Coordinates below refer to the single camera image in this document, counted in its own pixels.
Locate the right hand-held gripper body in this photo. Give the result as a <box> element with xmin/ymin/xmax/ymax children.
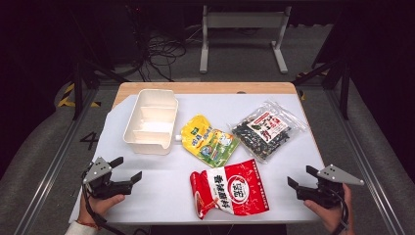
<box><xmin>296</xmin><ymin>164</ymin><xmax>365</xmax><ymax>210</ymax></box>

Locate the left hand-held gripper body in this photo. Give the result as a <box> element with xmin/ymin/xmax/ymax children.
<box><xmin>82</xmin><ymin>156</ymin><xmax>134</xmax><ymax>201</ymax></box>

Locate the white divided plastic bin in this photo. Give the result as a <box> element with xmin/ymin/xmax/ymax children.
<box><xmin>122</xmin><ymin>88</ymin><xmax>180</xmax><ymax>156</ymax></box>

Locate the clear bag of dried seaweed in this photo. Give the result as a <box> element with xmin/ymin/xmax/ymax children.
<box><xmin>228</xmin><ymin>100</ymin><xmax>309</xmax><ymax>165</ymax></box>

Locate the red and white packet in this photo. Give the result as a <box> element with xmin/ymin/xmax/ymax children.
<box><xmin>189</xmin><ymin>159</ymin><xmax>270</xmax><ymax>220</ymax></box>

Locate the yellow spouted pouch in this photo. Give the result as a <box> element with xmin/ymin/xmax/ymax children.
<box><xmin>174</xmin><ymin>114</ymin><xmax>241</xmax><ymax>168</ymax></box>

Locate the person's left hand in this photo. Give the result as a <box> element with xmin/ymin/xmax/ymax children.
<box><xmin>77</xmin><ymin>194</ymin><xmax>126</xmax><ymax>227</ymax></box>

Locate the person's right hand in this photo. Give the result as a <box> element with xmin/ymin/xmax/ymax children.
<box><xmin>302</xmin><ymin>182</ymin><xmax>356</xmax><ymax>235</ymax></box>

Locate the white table mat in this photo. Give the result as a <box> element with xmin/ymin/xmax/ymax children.
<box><xmin>69</xmin><ymin>93</ymin><xmax>344</xmax><ymax>226</ymax></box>

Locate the black metal stand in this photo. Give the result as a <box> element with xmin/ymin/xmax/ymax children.
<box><xmin>69</xmin><ymin>58</ymin><xmax>131</xmax><ymax>121</ymax></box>
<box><xmin>292</xmin><ymin>58</ymin><xmax>351</xmax><ymax>120</ymax></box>

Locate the yellow and black floor tape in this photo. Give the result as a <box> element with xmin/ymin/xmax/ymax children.
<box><xmin>57</xmin><ymin>82</ymin><xmax>102</xmax><ymax>109</ymax></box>

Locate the aluminium floor rail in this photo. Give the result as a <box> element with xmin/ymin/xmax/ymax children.
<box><xmin>13</xmin><ymin>87</ymin><xmax>99</xmax><ymax>235</ymax></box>
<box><xmin>326</xmin><ymin>87</ymin><xmax>405</xmax><ymax>235</ymax></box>

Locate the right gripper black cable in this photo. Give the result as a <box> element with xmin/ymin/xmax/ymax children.
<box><xmin>332</xmin><ymin>187</ymin><xmax>350</xmax><ymax>234</ymax></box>

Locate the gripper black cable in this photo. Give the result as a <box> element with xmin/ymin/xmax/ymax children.
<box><xmin>332</xmin><ymin>187</ymin><xmax>350</xmax><ymax>234</ymax></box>
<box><xmin>81</xmin><ymin>169</ymin><xmax>128</xmax><ymax>235</ymax></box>

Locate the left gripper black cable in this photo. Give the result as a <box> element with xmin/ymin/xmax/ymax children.
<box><xmin>81</xmin><ymin>169</ymin><xmax>128</xmax><ymax>235</ymax></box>

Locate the red bracelet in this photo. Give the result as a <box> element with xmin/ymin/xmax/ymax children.
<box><xmin>76</xmin><ymin>219</ymin><xmax>102</xmax><ymax>231</ymax></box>

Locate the black floor cable bundle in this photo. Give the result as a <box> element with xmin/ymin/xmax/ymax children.
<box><xmin>136</xmin><ymin>32</ymin><xmax>188</xmax><ymax>82</ymax></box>

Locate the white metal stand frame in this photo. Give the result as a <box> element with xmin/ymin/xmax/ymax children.
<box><xmin>199</xmin><ymin>4</ymin><xmax>293</xmax><ymax>74</ymax></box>

